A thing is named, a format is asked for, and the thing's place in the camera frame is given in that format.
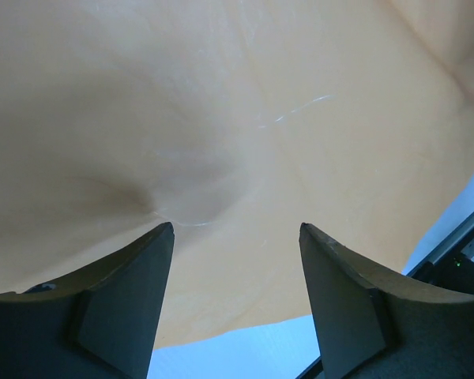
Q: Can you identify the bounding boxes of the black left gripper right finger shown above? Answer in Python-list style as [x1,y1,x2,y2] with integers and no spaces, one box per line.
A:
[299,222,474,379]

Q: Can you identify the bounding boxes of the orange wrapping paper sheet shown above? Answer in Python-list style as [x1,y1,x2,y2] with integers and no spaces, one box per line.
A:
[0,1,474,347]

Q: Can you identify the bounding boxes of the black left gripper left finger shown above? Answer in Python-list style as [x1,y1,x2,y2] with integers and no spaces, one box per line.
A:
[0,223,175,378]

